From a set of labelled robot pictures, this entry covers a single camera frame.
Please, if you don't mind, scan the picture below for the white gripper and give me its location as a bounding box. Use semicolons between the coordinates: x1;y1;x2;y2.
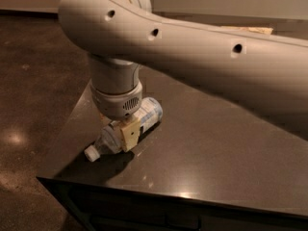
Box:
90;82;142;152

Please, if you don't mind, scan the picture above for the blue labelled plastic bottle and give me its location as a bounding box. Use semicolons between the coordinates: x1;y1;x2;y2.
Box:
84;97;163;162

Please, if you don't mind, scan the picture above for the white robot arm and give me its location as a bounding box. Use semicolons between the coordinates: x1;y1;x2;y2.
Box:
58;0;308;138

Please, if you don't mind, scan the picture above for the dark table base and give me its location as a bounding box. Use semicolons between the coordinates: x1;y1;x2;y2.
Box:
38;176;308;231

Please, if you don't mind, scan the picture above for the brown and cream chip bag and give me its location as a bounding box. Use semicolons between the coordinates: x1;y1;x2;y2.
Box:
221;26;273;35

